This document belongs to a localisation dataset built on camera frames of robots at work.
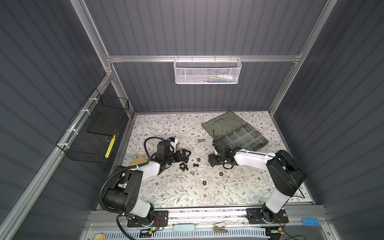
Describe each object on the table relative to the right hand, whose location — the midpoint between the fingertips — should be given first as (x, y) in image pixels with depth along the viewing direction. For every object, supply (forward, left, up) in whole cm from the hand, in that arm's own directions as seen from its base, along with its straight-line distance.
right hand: (214, 160), depth 93 cm
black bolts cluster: (-5, +19, 0) cm, 20 cm away
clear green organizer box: (+20, -16, +4) cm, 26 cm away
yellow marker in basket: (-11, +50, +28) cm, 59 cm away
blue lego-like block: (-32, -44, 0) cm, 55 cm away
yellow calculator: (0, +48, +1) cm, 48 cm away
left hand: (+2, +18, +5) cm, 19 cm away
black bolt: (-3, +12, 0) cm, 12 cm away
